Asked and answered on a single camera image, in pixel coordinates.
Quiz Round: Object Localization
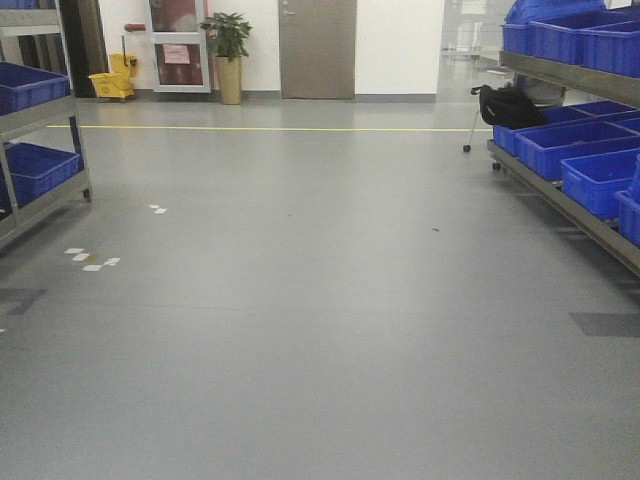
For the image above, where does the black bag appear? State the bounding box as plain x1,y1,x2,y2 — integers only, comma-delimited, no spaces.
470,85,548,130

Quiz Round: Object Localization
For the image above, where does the steel shelf rack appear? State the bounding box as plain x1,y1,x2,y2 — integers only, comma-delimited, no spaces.
487,1,639,272
0,0,94,251

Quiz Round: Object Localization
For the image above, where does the glass door with red sign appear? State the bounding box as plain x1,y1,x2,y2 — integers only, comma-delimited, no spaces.
146,0,212,94

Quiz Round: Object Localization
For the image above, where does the steel shelf rack left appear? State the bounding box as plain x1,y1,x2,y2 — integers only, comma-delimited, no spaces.
0,0,94,251

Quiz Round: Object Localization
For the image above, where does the yellow mop bucket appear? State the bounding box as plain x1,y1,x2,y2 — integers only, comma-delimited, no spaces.
89,53,138,102

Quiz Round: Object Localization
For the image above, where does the steel shelf rack right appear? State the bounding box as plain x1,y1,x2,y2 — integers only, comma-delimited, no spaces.
487,1,639,272

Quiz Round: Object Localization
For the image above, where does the grey door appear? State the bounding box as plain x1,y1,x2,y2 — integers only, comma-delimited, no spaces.
278,0,357,100

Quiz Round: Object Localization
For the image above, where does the potted green plant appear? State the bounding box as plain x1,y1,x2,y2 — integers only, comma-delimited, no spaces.
200,12,253,105

